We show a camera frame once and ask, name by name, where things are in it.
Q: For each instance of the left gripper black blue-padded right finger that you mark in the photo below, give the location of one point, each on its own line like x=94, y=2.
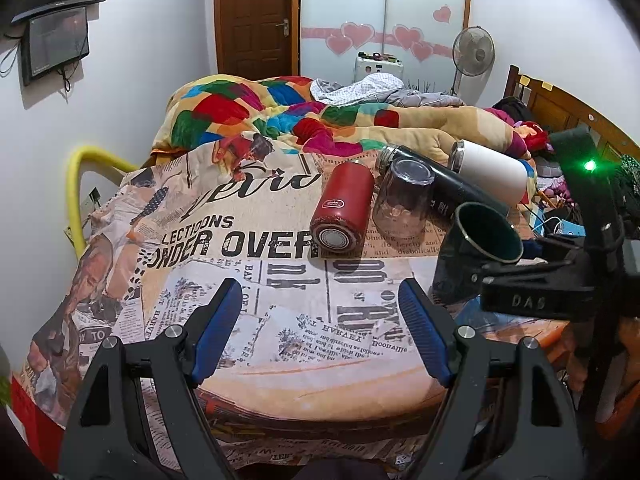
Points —
x=505, y=415

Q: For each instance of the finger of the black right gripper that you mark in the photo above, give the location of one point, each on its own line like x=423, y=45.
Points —
x=545, y=273

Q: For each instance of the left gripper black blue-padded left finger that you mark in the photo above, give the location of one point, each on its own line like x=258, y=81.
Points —
x=137, y=415

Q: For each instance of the dark green mug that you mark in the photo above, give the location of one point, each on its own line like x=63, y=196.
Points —
x=478, y=236

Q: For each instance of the clear glass cup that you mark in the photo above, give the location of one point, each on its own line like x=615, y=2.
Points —
x=400, y=210

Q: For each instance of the black thermos bottle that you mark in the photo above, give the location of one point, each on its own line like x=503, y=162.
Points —
x=449, y=190

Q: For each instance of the white thermos bottle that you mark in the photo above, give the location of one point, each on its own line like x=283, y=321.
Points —
x=498, y=174

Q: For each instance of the red thermos bottle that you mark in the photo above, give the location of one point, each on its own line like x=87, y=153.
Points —
x=340, y=221

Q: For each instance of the wooden headboard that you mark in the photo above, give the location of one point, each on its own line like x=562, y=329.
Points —
x=555, y=110

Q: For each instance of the newspaper print bed sheet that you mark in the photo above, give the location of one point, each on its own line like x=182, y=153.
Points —
x=319, y=362

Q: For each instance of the white standing fan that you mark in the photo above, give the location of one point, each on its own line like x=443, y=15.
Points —
x=473, y=53

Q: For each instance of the white checked cloth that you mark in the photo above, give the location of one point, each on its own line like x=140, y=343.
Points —
x=375, y=87

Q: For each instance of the white appliance with hearts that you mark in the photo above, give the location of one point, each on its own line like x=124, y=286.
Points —
x=376, y=62

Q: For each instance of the frosted glass sliding door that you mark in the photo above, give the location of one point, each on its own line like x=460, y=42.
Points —
x=419, y=33

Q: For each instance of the colourful patchwork quilt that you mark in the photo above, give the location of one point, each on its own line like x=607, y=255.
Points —
x=281, y=108

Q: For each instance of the brown wooden door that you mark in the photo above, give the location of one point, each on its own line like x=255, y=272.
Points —
x=257, y=39

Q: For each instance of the grey wall mounted box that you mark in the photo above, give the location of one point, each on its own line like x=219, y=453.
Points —
x=53, y=40

